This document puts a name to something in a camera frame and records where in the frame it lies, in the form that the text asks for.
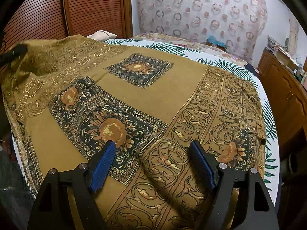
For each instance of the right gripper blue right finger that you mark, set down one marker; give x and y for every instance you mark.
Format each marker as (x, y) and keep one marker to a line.
(236, 199)

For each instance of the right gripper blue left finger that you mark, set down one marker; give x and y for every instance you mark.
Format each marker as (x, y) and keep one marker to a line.
(51, 208)

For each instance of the mustard sunflower patterned cloth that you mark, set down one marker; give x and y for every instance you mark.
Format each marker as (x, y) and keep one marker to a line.
(66, 98)

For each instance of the white palm leaf bedsheet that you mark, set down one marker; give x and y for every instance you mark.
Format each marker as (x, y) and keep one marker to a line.
(212, 57)

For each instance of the wooden low cabinet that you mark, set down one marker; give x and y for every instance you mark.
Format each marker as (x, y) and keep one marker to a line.
(286, 96)

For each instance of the floral pink quilt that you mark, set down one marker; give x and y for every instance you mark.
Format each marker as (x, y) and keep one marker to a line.
(157, 37)

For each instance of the blue item on box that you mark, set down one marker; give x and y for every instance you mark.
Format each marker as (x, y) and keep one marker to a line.
(212, 41)

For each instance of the brown louvered wardrobe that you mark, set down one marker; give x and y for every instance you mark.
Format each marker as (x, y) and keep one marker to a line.
(57, 19)

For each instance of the sheer circle patterned curtain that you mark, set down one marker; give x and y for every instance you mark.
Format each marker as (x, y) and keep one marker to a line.
(235, 23)

